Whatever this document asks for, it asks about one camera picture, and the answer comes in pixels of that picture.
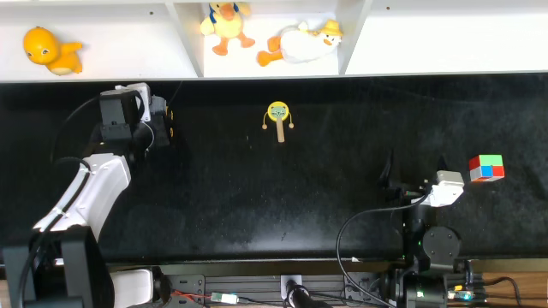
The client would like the white shelf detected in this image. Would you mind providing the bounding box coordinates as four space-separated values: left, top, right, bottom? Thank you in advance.
0 0 548 84

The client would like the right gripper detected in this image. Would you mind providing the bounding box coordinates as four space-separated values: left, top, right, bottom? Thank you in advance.
378 149 449 202

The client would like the many-coloured puzzle cube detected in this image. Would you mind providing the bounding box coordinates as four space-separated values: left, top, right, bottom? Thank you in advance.
468 154 506 184

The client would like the yellow rattle drum toy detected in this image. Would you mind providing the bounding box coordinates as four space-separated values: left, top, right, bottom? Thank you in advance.
261 100 295 144

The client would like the yellow rubber duck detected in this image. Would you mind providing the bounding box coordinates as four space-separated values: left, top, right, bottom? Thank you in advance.
22 26 84 77

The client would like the black cable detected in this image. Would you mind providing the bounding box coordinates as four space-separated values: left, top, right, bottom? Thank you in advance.
336 192 431 308
50 94 103 168

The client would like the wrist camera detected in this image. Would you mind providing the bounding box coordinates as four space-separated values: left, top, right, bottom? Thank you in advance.
114 82 152 123
421 169 466 209

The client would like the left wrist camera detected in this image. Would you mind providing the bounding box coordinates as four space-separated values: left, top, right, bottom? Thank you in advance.
114 82 152 123

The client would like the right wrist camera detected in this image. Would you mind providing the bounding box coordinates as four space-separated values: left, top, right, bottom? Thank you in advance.
421 169 466 209

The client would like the white plush duck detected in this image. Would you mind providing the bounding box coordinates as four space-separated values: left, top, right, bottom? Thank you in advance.
256 19 344 68

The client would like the mounting rail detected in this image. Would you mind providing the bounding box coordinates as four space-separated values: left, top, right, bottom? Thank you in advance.
109 256 524 308

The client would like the yellow plush duck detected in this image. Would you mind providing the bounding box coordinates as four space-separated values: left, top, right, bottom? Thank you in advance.
200 2 257 57

